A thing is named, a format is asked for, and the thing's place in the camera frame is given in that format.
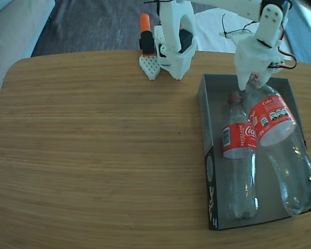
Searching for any white cushion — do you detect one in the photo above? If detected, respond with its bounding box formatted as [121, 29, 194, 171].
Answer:
[194, 10, 293, 61]

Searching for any light fabric sofa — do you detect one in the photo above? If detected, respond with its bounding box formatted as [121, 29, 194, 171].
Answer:
[0, 0, 56, 130]

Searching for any small clear cola bottle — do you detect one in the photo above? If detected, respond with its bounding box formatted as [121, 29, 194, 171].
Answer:
[245, 74, 311, 216]

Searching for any large clear cola bottle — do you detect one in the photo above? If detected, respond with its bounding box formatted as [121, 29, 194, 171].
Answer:
[221, 91, 259, 221]

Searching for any black camera cable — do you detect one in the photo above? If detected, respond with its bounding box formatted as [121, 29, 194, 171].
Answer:
[221, 13, 260, 37]

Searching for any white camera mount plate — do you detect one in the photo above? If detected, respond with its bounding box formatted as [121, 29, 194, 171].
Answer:
[219, 27, 257, 42]

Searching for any grey cardboard box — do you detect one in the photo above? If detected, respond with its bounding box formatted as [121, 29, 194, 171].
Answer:
[198, 74, 311, 231]

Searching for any blue grey fabric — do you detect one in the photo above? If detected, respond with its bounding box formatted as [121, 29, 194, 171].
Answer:
[271, 0, 311, 65]

